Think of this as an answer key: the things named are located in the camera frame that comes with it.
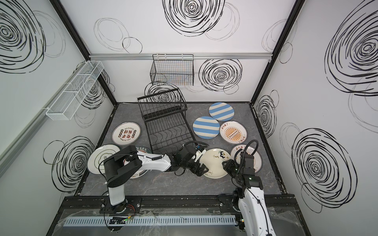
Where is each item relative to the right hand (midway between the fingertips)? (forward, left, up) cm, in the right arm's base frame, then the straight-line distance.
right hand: (222, 165), depth 82 cm
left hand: (-1, +10, -3) cm, 11 cm away
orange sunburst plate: (+26, -11, -5) cm, 28 cm away
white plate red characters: (+22, +64, -4) cm, 68 cm away
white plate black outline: (+2, +76, -4) cm, 76 cm away
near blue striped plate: (+30, +8, -6) cm, 31 cm away
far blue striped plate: (+46, -5, -6) cm, 47 cm away
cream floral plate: (+5, +5, -4) cm, 8 cm away
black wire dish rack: (+27, +36, -2) cm, 45 cm away
